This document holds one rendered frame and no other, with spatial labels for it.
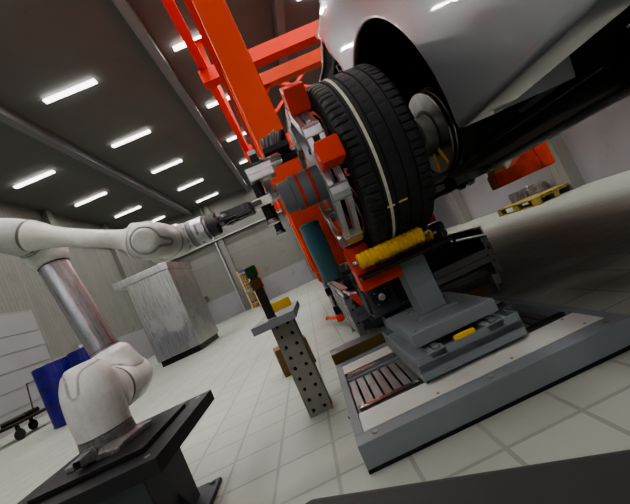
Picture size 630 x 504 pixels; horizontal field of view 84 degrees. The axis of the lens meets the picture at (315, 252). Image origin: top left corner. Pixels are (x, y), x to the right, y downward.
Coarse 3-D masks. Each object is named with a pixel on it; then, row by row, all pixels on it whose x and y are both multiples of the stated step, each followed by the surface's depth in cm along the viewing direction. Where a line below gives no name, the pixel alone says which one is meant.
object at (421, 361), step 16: (480, 320) 117; (496, 320) 111; (512, 320) 110; (384, 336) 155; (448, 336) 122; (464, 336) 109; (480, 336) 109; (496, 336) 110; (512, 336) 110; (400, 352) 130; (416, 352) 121; (432, 352) 109; (448, 352) 109; (464, 352) 109; (480, 352) 109; (416, 368) 112; (432, 368) 109; (448, 368) 109
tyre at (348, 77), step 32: (320, 96) 111; (352, 96) 108; (384, 96) 107; (352, 128) 104; (384, 128) 104; (416, 128) 105; (352, 160) 104; (384, 160) 105; (416, 160) 106; (384, 192) 108; (416, 192) 111; (384, 224) 115; (416, 224) 123
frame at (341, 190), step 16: (304, 112) 119; (304, 128) 110; (320, 128) 110; (304, 160) 154; (336, 176) 112; (336, 192) 109; (320, 208) 159; (336, 208) 113; (352, 208) 114; (352, 224) 123; (352, 240) 123
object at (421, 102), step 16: (416, 96) 134; (432, 96) 127; (416, 112) 140; (432, 112) 128; (448, 112) 122; (432, 128) 131; (448, 128) 123; (432, 144) 133; (448, 144) 127; (432, 160) 144
